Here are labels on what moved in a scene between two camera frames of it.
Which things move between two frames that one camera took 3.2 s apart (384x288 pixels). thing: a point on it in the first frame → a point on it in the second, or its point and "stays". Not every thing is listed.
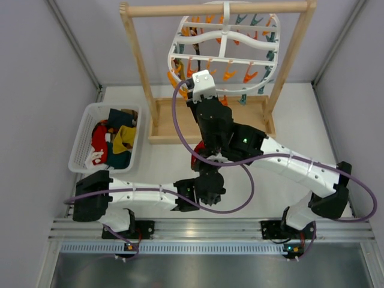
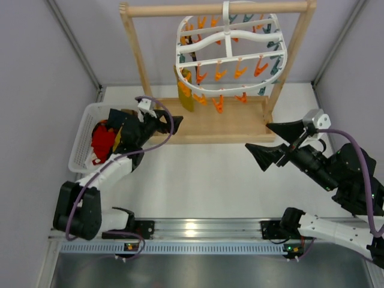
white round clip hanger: x=242 y=53 stays
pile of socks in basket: x=113 y=140 stays
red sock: x=199 y=147 → x=102 y=141
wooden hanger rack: x=172 y=120 stays
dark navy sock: x=196 y=46 → x=192 y=53
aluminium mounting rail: x=329 y=230 stays
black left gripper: x=210 y=198 → x=150 y=123
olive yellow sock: x=179 y=68 → x=185 y=92
